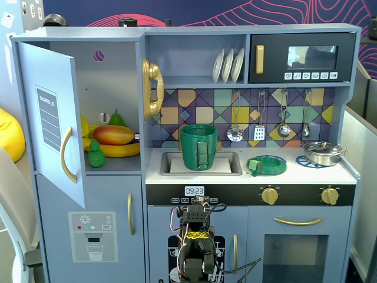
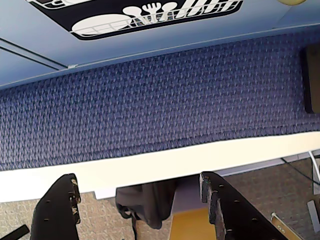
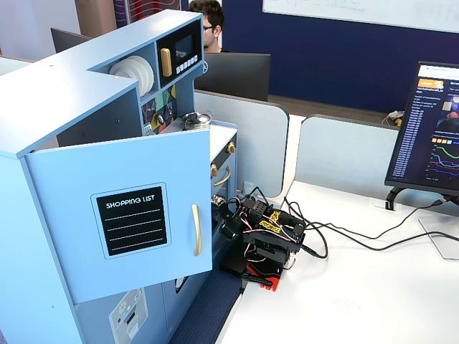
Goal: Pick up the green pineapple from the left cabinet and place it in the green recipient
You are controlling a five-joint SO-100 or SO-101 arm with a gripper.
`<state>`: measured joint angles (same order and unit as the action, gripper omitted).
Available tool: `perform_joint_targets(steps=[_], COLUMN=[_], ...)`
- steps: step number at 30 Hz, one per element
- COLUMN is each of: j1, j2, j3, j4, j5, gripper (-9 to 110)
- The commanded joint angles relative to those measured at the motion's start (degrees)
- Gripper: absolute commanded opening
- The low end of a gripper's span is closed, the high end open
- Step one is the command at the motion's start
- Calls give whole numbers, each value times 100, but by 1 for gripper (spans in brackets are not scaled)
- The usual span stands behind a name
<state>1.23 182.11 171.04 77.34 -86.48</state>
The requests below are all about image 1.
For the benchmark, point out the purple toy eggplant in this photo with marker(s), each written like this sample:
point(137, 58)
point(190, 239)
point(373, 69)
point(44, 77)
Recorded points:
point(136, 141)

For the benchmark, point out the green toy pear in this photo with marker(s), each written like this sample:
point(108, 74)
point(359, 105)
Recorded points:
point(115, 120)

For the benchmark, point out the white office chair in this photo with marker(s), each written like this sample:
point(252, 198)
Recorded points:
point(11, 191)

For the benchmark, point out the yellow toy banana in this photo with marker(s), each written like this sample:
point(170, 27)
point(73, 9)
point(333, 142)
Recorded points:
point(123, 151)

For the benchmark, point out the steel toy sink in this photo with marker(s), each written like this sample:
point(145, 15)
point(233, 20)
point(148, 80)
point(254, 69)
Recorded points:
point(166, 165)

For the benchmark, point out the gold stove knob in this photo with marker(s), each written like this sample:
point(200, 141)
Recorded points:
point(269, 196)
point(330, 196)

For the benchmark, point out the yellow beanbag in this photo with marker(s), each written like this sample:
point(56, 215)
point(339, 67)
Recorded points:
point(10, 132)

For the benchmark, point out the blue toy play kitchen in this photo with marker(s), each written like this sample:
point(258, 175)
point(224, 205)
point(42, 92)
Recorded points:
point(191, 65)

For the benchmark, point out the steel toy ladle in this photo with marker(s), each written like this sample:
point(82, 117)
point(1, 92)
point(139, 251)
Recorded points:
point(284, 131)

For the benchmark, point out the green printed round lid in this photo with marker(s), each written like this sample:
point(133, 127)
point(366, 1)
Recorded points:
point(274, 169)

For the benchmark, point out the green toy pineapple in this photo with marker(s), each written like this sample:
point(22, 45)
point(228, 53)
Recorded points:
point(96, 159)

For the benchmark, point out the red yellow toy mango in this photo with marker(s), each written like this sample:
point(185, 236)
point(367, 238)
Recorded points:
point(115, 135)

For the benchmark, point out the white wall card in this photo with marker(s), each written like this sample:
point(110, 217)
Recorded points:
point(8, 19)
point(32, 11)
point(10, 36)
point(40, 13)
point(25, 8)

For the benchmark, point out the white toy plate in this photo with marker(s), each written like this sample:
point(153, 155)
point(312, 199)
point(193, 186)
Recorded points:
point(218, 66)
point(237, 65)
point(227, 66)

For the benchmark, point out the steel toy spoon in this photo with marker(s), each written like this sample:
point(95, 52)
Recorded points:
point(306, 132)

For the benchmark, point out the black toy microwave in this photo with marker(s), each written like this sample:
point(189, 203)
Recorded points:
point(344, 59)

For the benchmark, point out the steel toy pot with lid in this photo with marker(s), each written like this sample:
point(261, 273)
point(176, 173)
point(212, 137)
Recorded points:
point(321, 156)

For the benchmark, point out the blue oven door with window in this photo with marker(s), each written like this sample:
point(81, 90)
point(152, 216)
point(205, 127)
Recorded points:
point(256, 224)

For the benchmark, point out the black short cylinder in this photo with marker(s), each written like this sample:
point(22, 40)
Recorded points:
point(128, 23)

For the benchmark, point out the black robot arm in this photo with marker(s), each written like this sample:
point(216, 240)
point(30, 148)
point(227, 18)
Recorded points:
point(195, 216)

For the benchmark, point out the blue ice dispenser freezer door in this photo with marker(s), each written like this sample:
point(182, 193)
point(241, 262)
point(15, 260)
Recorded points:
point(59, 194)

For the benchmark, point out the green printed cup recipient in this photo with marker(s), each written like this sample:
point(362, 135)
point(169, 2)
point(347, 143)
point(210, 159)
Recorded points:
point(191, 147)

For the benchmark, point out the black round device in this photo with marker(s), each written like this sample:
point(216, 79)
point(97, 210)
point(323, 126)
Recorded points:
point(56, 20)

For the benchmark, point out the gold toy telephone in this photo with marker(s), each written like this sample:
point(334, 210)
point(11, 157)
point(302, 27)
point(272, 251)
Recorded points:
point(153, 70)

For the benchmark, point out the grey desk partition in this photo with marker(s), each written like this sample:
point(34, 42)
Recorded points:
point(362, 177)

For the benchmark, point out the steel toy skimmer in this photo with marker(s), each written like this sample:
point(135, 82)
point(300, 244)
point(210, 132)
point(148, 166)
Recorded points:
point(235, 134)

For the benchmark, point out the small black post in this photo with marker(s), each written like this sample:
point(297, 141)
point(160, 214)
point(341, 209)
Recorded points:
point(168, 23)

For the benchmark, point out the yellow toy fruit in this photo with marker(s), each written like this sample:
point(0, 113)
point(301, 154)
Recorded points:
point(86, 128)

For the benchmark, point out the blue shopping list cabinet door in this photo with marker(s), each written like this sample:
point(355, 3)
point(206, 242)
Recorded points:
point(38, 73)

